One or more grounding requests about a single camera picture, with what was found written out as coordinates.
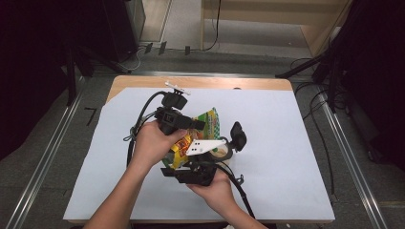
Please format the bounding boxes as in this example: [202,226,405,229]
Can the black stand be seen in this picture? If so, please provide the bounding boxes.
[274,31,354,113]
[63,44,132,107]

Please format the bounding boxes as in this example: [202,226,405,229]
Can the person's dark clothing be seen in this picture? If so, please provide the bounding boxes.
[68,220,282,229]

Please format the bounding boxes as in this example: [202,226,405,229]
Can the yellow snack bag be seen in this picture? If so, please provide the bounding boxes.
[160,107,224,170]

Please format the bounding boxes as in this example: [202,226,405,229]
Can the black floor cables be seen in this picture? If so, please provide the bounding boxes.
[289,56,343,196]

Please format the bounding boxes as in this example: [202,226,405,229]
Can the person's left hand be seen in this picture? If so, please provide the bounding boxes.
[130,119,189,170]

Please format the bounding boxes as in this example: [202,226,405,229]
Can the hanging black cable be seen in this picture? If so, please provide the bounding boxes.
[202,0,223,52]

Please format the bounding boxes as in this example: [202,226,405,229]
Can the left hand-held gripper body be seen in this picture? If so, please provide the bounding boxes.
[154,80,199,136]

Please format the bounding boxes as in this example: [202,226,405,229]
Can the black cabinet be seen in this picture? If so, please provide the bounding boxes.
[100,0,147,63]

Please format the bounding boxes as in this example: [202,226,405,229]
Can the white floor cable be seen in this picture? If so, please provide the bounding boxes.
[125,47,147,72]

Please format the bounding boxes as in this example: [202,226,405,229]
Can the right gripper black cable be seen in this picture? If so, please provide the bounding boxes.
[215,161,256,220]

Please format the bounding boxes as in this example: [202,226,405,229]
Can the aluminium floor rail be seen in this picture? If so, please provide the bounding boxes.
[317,85,389,229]
[5,75,86,229]

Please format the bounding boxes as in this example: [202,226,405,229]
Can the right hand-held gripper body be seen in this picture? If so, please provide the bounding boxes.
[173,138,228,188]

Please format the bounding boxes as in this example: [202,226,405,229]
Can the clear jar with black lid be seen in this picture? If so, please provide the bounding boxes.
[208,120,248,167]

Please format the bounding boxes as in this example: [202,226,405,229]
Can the light wooden shelf unit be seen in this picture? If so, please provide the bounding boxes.
[200,0,352,59]

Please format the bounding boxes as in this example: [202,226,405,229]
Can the person's right hand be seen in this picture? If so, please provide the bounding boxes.
[186,170,237,212]

